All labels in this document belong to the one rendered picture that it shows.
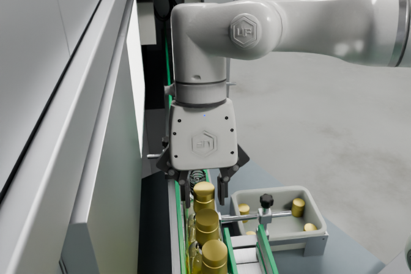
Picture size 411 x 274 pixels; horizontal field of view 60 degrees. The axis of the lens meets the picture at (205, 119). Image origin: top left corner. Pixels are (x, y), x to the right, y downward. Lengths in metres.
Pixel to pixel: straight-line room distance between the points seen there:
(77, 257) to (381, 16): 0.39
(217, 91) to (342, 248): 0.70
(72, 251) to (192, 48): 0.28
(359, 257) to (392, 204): 1.37
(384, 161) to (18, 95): 2.59
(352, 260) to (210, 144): 0.65
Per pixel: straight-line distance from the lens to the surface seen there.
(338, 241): 1.09
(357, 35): 0.46
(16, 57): 0.29
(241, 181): 1.20
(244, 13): 0.44
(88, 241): 0.35
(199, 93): 0.48
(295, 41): 0.54
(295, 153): 2.60
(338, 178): 2.48
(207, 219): 0.53
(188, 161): 0.52
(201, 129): 0.50
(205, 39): 0.46
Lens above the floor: 1.56
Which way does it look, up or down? 33 degrees down
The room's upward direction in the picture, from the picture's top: straight up
